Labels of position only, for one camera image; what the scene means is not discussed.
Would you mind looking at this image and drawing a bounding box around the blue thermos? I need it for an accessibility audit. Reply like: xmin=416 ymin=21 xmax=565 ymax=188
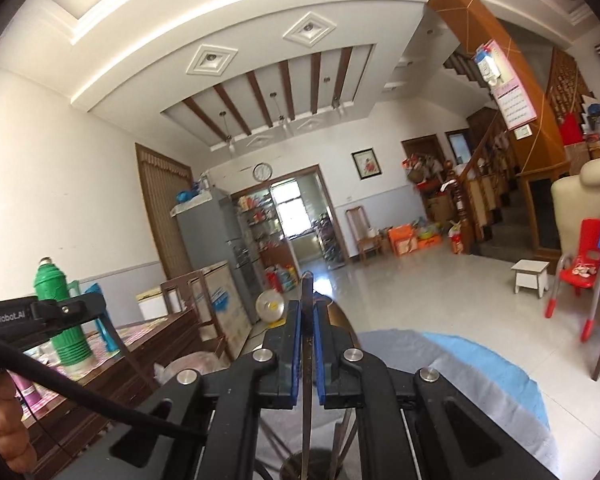
xmin=82 ymin=282 xmax=121 ymax=353

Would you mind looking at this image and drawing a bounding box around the grey refrigerator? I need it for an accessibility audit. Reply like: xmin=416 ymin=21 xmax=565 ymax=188
xmin=170 ymin=187 xmax=266 ymax=326

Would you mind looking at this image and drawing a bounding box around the small white stool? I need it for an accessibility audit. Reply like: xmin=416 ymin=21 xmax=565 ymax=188
xmin=511 ymin=259 xmax=551 ymax=295

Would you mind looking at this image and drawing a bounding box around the kitchen storage shelf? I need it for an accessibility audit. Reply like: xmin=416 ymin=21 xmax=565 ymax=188
xmin=237 ymin=192 xmax=293 ymax=266

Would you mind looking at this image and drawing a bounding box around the grey metal utensil holder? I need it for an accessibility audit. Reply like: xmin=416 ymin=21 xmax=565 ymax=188
xmin=275 ymin=447 xmax=356 ymax=480

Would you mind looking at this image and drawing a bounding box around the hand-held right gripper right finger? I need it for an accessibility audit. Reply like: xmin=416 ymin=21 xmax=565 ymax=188
xmin=312 ymin=300 xmax=556 ymax=480

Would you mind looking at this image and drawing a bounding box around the brown wooden door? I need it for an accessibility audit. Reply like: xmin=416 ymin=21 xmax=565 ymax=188
xmin=135 ymin=142 xmax=196 ymax=288

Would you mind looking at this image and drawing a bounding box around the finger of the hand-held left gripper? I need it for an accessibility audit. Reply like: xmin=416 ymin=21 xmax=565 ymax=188
xmin=32 ymin=292 xmax=106 ymax=322

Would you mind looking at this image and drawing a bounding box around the white bowl with plastic cover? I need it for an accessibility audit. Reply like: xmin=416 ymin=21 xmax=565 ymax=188
xmin=152 ymin=350 xmax=232 ymax=382

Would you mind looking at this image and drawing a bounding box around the person's left hand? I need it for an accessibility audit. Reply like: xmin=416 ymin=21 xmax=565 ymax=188
xmin=0 ymin=370 xmax=38 ymax=474

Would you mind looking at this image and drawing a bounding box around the purple thermos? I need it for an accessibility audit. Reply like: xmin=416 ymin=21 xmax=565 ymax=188
xmin=10 ymin=370 xmax=40 ymax=403

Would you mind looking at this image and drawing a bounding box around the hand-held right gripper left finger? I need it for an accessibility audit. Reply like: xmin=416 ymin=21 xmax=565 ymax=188
xmin=65 ymin=300 xmax=301 ymax=480

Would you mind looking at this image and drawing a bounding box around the brown wooden chair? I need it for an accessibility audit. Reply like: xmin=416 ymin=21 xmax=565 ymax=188
xmin=160 ymin=269 xmax=226 ymax=356
xmin=345 ymin=206 xmax=383 ymax=263

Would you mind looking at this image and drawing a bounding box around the orange cardboard box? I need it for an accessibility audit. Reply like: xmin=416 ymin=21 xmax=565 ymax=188
xmin=387 ymin=225 xmax=420 ymax=257

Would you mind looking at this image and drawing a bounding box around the framed wall picture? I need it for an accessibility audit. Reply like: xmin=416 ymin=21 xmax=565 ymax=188
xmin=351 ymin=147 xmax=383 ymax=182

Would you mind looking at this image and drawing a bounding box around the wooden stair railing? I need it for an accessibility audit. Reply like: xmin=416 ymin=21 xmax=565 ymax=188
xmin=447 ymin=105 xmax=518 ymax=256

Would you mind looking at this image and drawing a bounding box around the pink wall calendar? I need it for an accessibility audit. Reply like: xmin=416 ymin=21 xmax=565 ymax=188
xmin=491 ymin=80 xmax=538 ymax=132

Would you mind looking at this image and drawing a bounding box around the wooden staircase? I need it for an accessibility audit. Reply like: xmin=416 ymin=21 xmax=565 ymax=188
xmin=470 ymin=195 xmax=536 ymax=262

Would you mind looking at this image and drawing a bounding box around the single dark wooden chopstick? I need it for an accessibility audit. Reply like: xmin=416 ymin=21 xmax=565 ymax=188
xmin=100 ymin=310 xmax=160 ymax=392
xmin=300 ymin=270 xmax=315 ymax=480

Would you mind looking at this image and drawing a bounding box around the red plastic chair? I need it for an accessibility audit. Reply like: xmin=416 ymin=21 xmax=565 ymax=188
xmin=545 ymin=217 xmax=600 ymax=343

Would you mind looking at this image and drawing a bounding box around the white chest freezer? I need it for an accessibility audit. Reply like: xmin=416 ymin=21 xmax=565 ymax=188
xmin=136 ymin=285 xmax=168 ymax=321

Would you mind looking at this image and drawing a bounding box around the beige armchair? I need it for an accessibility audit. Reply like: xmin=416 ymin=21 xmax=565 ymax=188
xmin=550 ymin=156 xmax=600 ymax=256

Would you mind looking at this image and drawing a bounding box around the carved dark wooden bench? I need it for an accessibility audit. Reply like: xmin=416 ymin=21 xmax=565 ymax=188
xmin=17 ymin=307 xmax=226 ymax=478

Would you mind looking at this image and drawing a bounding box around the green thermos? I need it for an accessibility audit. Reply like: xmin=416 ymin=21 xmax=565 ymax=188
xmin=34 ymin=256 xmax=93 ymax=367

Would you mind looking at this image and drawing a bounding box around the silver pot lid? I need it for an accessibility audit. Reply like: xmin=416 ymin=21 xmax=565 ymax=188
xmin=256 ymin=288 xmax=287 ymax=325

